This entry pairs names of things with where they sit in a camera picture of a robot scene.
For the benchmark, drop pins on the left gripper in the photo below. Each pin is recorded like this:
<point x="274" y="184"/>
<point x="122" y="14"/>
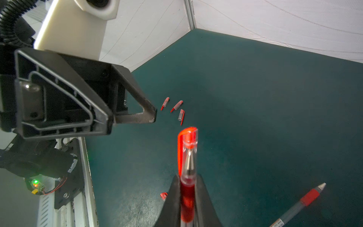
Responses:
<point x="47" y="95"/>

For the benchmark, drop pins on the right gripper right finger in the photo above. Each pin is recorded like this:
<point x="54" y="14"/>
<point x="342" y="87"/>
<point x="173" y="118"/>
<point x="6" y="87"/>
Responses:
<point x="206" y="215"/>

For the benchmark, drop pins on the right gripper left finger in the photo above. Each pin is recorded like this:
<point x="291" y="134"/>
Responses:
<point x="170" y="213"/>

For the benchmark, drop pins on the red pen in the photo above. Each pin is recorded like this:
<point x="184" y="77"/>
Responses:
<point x="305" y="201"/>
<point x="188" y="181"/>

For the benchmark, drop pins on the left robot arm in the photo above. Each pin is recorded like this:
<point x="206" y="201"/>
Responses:
<point x="33" y="160"/>

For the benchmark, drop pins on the green table mat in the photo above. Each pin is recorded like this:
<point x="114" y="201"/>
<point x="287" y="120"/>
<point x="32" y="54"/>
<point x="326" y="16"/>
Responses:
<point x="273" y="123"/>

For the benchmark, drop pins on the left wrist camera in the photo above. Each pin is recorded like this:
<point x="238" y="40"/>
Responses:
<point x="76" y="28"/>

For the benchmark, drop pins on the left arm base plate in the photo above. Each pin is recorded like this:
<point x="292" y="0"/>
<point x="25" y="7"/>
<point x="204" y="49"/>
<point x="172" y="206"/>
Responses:
<point x="74" y="183"/>

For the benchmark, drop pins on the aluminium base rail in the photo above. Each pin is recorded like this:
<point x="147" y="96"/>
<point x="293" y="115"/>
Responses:
<point x="70" y="202"/>

